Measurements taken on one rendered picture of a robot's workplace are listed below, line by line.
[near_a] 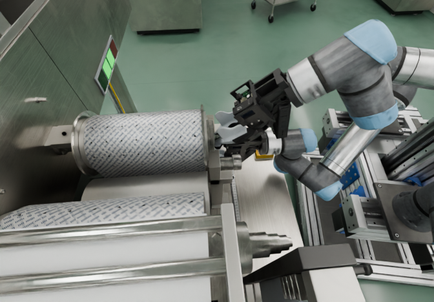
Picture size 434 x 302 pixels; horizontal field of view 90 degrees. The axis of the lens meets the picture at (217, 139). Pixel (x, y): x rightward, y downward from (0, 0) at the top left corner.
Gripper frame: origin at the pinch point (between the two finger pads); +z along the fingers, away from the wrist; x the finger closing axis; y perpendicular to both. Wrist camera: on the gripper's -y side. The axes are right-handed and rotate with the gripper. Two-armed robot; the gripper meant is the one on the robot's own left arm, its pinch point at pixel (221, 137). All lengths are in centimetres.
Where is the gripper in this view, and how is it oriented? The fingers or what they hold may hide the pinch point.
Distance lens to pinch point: 52.8
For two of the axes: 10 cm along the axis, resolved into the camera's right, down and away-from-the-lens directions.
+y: -6.4, -4.0, -6.6
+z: -7.6, 4.2, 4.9
